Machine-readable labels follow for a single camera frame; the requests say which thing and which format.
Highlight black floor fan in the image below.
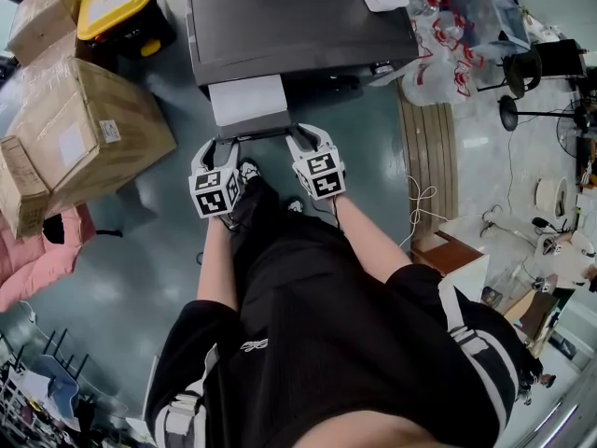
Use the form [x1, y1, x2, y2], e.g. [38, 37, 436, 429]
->
[497, 94, 592, 158]

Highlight white plastic bags cluster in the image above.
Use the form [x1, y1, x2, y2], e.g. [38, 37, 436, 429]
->
[398, 0, 491, 106]

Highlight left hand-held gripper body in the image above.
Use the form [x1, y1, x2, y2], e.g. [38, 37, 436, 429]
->
[188, 164, 244, 220]

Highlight person's right forearm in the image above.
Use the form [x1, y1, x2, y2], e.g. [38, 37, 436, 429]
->
[333, 193, 414, 284]

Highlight blue-tinted plastic bag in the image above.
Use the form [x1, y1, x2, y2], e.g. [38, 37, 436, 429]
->
[450, 0, 533, 54]

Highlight black round-back chair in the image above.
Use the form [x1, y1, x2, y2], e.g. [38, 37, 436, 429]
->
[478, 30, 545, 100]

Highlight person's black trousers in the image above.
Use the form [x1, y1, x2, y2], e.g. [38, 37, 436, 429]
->
[230, 175, 355, 288]

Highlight white drawer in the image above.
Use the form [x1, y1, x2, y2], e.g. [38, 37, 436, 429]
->
[207, 75, 293, 142]

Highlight white-topped brown desk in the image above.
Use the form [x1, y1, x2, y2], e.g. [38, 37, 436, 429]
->
[411, 215, 491, 298]

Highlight black cabinet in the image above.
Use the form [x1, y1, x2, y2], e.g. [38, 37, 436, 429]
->
[534, 38, 590, 79]

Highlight person's left forearm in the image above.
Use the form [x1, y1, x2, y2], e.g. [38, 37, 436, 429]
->
[196, 215, 242, 310]

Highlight wooden slatted ramp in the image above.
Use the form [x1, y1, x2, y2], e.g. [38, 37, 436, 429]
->
[396, 79, 461, 245]

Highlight person's black shirt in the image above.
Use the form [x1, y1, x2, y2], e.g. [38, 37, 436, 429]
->
[144, 231, 545, 448]

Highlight pink cushion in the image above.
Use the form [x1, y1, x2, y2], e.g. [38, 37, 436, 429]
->
[0, 203, 98, 315]

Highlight round white coffee table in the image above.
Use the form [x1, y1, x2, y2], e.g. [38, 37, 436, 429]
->
[535, 176, 571, 218]

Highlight yellow-lidded black bin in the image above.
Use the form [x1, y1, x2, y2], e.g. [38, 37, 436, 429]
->
[76, 0, 177, 59]

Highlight blue chair black legs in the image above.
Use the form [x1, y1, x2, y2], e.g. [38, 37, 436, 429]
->
[18, 328, 90, 419]

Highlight person's left shoe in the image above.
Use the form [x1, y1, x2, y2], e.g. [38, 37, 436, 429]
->
[236, 159, 261, 182]

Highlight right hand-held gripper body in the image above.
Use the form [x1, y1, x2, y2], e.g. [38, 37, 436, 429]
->
[292, 147, 348, 202]

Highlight small long cardboard box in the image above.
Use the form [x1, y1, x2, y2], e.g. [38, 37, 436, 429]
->
[0, 135, 52, 240]

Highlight large cardboard box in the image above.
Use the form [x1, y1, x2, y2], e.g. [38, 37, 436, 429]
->
[0, 56, 178, 227]

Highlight white cable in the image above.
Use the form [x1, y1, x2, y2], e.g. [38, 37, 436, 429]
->
[398, 175, 454, 250]

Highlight tape-wrapped cardboard box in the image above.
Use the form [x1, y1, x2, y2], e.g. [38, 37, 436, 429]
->
[7, 0, 94, 64]

